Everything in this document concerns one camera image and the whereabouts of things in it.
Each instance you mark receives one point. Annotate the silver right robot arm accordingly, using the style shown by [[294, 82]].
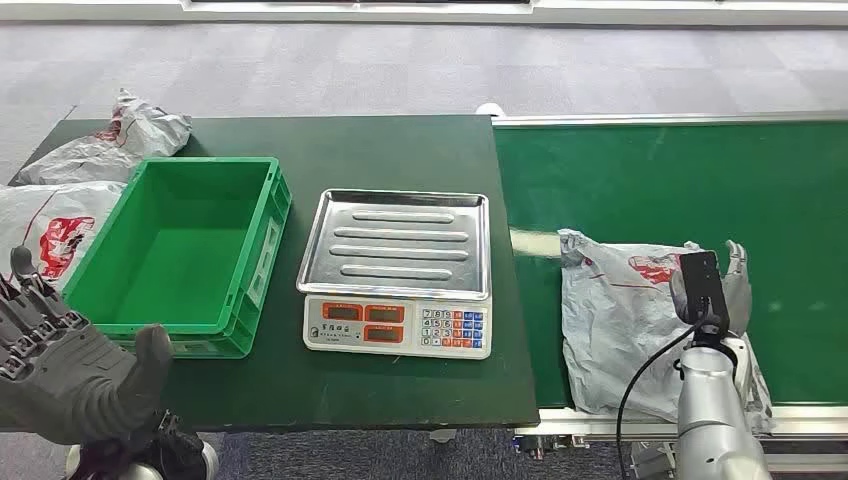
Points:
[[712, 411]]

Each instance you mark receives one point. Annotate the white table foot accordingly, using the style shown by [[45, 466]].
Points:
[[442, 435]]

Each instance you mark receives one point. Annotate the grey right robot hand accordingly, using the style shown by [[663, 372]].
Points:
[[738, 291]]

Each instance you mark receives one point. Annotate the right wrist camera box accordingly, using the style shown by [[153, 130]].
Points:
[[699, 285]]

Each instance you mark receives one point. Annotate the grey plastic mailer package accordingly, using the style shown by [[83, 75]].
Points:
[[616, 318]]

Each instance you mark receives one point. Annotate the green plastic basket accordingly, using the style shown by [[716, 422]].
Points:
[[185, 265]]

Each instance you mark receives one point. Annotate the white electronic scale steel tray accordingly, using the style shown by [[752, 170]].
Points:
[[391, 245]]

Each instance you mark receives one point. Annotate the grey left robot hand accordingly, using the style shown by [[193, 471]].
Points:
[[73, 384]]

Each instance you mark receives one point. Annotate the white conveyor end roller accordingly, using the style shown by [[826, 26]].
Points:
[[489, 109]]

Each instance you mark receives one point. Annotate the flat grey package red print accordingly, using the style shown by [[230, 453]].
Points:
[[40, 212]]

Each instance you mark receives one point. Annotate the crumpled grey mailer package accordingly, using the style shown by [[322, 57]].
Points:
[[86, 159]]

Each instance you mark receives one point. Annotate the green conveyor belt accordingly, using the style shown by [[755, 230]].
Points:
[[662, 179]]

